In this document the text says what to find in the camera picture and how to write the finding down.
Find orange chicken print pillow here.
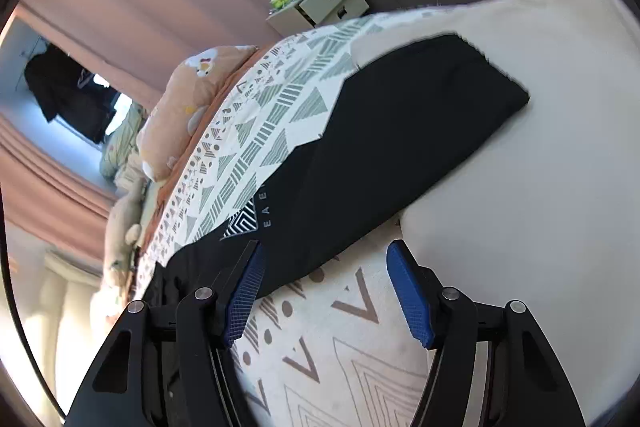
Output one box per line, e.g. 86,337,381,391
136,45,258,182

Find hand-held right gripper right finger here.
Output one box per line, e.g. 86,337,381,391
386,239,588,427

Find black hanging clothes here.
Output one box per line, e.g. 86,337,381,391
24,44,118,142

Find pale floral pillow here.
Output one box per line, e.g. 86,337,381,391
98,99,151,192

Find white geometric patterned blanket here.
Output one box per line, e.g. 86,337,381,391
132,7,451,427

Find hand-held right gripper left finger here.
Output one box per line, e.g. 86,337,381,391
64,241,268,427

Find orange blanket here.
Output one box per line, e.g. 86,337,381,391
145,44,263,228

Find black printed garment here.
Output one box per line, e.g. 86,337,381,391
131,33,531,413

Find beige bedside table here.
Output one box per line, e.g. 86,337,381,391
265,0,371,38

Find cream bed cover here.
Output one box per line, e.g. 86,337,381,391
350,0,638,425

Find pale plush toy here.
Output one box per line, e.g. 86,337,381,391
102,179,146,303

